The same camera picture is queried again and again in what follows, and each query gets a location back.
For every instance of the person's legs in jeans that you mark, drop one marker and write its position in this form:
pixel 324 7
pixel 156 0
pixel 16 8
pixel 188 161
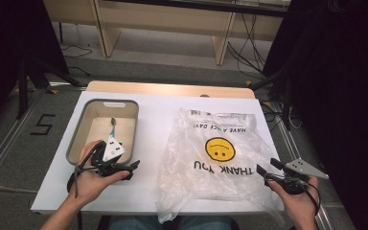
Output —
pixel 134 223

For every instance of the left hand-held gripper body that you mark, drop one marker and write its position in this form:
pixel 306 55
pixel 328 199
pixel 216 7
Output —
pixel 111 150

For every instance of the blue toothbrush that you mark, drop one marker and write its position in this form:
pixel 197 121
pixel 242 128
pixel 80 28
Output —
pixel 112 129

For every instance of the clear plastic bag yellow smiley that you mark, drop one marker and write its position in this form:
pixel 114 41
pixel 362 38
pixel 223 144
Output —
pixel 185 179

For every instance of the beige bin with grey rim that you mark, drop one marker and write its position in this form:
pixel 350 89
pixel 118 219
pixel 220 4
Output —
pixel 121 111

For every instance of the black curtain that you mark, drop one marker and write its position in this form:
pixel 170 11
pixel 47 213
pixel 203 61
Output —
pixel 6 48
pixel 348 96

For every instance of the white table cover sheet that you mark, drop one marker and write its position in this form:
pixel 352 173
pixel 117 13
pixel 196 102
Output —
pixel 153 127

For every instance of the black metal stand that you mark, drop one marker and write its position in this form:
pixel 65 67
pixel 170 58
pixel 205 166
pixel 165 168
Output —
pixel 22 96
pixel 287 96

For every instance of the person's right hand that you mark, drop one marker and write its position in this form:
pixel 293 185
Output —
pixel 297 207

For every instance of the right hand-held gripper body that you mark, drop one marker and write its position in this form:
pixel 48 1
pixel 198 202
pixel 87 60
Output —
pixel 303 167

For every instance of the person's left hand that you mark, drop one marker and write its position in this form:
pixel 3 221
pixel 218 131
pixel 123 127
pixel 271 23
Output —
pixel 89 185

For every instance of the light wooden desk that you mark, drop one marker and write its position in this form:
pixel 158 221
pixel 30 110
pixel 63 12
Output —
pixel 159 22

